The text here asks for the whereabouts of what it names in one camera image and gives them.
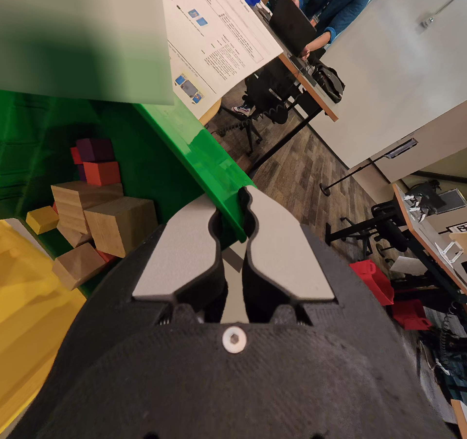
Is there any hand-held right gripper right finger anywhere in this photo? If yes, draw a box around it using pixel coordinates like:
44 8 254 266
239 186 336 324

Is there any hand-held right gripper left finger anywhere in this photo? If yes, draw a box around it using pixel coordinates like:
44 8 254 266
132 194 228 323

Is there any pile of wooden cubes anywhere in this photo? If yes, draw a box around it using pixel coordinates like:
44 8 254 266
26 138 158 290

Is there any green plastic bin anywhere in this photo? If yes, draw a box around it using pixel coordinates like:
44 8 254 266
0 90 256 297

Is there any yellow plastic bin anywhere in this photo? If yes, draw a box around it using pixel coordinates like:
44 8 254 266
0 220 88 436

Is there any red plastic bin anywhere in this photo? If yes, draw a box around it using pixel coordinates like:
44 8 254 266
349 259 395 306
392 299 431 331

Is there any black swivel chair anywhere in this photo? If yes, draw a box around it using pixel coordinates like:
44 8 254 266
326 202 411 261

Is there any black floor stand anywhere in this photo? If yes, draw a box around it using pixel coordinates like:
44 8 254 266
320 138 418 196

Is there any long grey-topped desk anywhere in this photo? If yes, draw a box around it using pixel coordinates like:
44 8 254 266
392 183 467 301

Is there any round wooden stool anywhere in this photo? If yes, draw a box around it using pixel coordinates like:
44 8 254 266
199 99 222 125

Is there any laptop stand with tan board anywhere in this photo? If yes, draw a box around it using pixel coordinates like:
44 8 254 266
440 233 467 264

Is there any black office chair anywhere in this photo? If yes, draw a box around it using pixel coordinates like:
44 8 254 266
219 65 294 155

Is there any wooden desk with black legs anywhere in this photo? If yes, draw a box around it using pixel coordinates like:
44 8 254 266
252 4 339 173

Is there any black bag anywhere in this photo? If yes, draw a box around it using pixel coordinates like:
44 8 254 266
312 63 345 103

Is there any printed instruction sheet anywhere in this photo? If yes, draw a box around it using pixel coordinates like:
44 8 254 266
159 0 284 96

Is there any black laptop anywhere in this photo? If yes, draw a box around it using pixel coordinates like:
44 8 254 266
269 0 317 58

